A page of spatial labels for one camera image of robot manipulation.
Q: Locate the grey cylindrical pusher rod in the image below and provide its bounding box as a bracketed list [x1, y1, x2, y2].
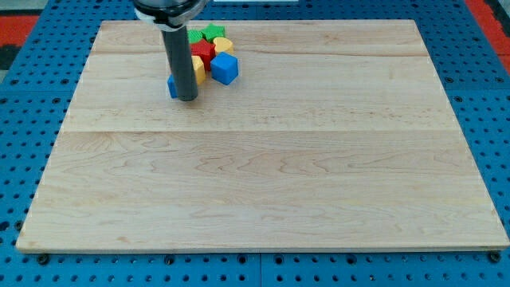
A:
[162, 26, 198, 102]

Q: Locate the red star block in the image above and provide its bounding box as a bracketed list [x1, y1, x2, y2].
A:
[190, 39, 216, 71]

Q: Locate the yellow hexagon block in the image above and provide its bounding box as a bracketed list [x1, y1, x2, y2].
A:
[191, 55, 206, 85]

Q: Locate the blue cube block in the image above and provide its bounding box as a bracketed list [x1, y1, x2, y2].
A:
[210, 52, 239, 85]

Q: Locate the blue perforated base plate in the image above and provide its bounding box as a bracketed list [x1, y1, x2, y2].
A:
[1, 0, 509, 286]

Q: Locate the yellow heart block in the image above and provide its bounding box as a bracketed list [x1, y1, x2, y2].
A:
[213, 37, 234, 55]

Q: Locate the light wooden board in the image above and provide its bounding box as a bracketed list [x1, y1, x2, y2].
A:
[17, 20, 509, 254]

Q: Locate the blue triangle block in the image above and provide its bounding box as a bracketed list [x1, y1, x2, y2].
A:
[167, 74, 178, 99]

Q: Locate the green star block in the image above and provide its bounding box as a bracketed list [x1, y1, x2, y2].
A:
[201, 23, 226, 43]

